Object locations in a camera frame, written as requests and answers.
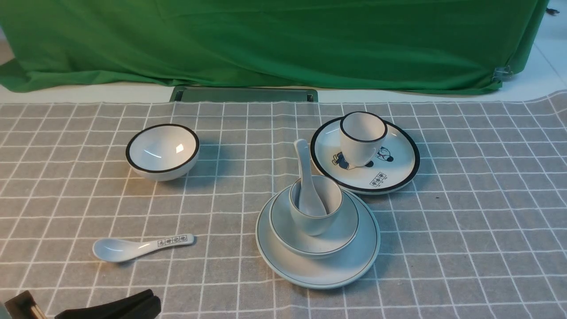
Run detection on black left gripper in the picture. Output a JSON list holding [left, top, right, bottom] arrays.
[[4, 289, 161, 319]]

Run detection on pale blue shallow bowl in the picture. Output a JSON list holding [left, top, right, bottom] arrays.
[[268, 187, 360, 259]]

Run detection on plain white ceramic spoon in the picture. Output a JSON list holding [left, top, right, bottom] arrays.
[[294, 139, 327, 217]]

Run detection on pale blue cup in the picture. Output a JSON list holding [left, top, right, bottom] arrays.
[[289, 175, 343, 236]]

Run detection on white bowl with black rim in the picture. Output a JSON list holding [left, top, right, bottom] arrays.
[[125, 124, 201, 182]]

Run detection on pale blue large plate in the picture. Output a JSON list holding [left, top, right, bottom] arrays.
[[255, 188, 381, 289]]

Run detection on white cup with black rim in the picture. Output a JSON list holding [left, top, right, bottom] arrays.
[[339, 111, 388, 167]]

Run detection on white plate with black rim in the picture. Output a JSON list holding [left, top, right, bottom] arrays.
[[310, 117, 420, 195]]

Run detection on grey white-grid tablecloth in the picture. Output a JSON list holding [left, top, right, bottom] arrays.
[[0, 91, 566, 319]]

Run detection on green backdrop cloth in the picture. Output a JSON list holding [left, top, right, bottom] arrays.
[[0, 0, 548, 95]]

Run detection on metal clip on backdrop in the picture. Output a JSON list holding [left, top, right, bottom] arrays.
[[491, 65, 515, 82]]

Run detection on white spoon with printed handle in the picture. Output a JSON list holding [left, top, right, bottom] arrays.
[[92, 234, 196, 263]]

